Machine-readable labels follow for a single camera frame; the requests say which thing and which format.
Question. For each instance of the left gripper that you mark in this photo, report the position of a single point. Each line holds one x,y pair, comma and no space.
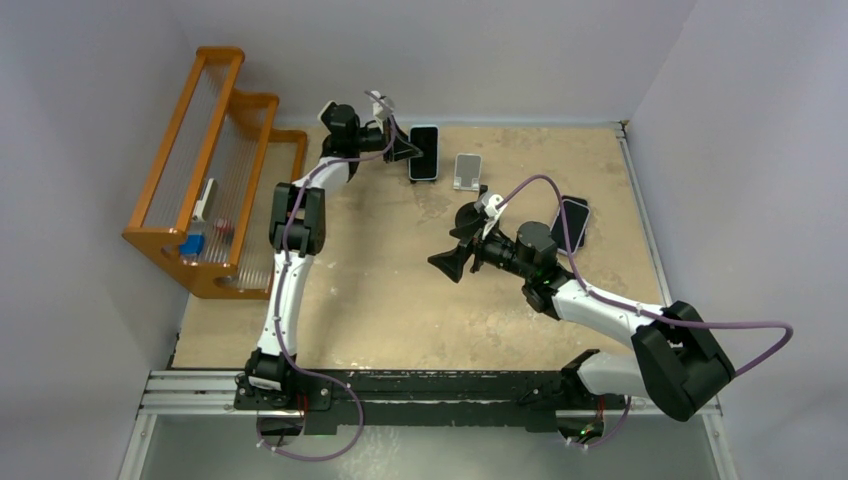
394,147

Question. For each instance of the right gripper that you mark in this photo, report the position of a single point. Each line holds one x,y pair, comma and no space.
453,261

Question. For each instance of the silver phone stand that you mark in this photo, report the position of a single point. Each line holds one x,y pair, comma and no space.
467,172

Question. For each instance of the white smartphone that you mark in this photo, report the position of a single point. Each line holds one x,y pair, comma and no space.
324,115

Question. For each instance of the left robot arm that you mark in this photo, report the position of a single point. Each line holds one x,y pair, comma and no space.
298,231

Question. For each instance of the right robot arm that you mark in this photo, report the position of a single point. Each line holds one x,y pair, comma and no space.
676,362

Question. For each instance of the black round base stand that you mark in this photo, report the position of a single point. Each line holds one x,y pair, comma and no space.
473,212

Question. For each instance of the orange wooden rack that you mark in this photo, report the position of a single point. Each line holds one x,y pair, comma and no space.
217,131

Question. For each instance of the white item in rack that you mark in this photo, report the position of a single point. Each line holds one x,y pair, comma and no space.
203,205

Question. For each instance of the blue block in rack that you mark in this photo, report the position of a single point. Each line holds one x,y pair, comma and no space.
192,246

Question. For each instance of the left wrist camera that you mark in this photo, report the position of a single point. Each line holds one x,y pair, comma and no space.
383,108

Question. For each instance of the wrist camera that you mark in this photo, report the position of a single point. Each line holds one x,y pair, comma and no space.
492,206
383,108

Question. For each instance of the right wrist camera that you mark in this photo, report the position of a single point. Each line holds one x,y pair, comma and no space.
492,206

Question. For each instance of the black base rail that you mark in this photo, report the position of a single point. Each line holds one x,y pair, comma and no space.
547,401

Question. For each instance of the aluminium frame rail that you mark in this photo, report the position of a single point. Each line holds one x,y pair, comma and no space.
189,392

